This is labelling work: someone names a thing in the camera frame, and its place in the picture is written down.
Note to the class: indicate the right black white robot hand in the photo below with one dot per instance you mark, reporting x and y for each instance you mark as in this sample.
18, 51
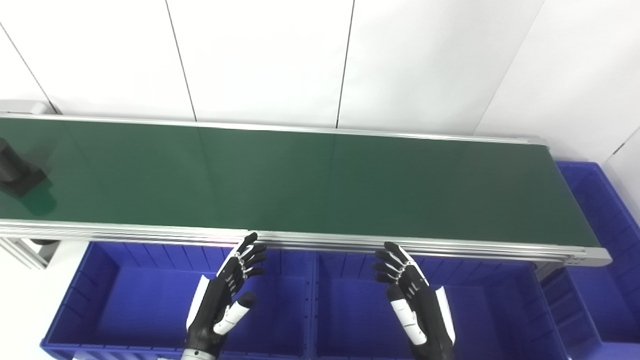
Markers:
427, 310

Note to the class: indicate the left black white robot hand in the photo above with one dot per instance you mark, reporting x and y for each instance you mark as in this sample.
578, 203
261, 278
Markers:
212, 305

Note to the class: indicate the black cylinder part square base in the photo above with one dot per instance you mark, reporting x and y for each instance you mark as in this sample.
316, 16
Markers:
17, 172

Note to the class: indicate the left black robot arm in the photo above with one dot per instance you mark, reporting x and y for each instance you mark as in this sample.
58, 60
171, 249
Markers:
197, 355

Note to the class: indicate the blue plastic bin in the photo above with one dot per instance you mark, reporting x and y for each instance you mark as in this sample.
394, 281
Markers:
605, 280
135, 300
490, 310

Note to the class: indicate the aluminium conveyor leg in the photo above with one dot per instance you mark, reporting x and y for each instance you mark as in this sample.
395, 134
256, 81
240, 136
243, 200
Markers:
25, 252

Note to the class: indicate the grey conveyor motor housing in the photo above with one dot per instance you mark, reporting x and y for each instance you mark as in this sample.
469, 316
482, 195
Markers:
25, 106

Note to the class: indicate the green conveyor belt aluminium frame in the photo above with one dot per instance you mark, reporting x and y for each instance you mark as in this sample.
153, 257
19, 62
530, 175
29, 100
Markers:
300, 180

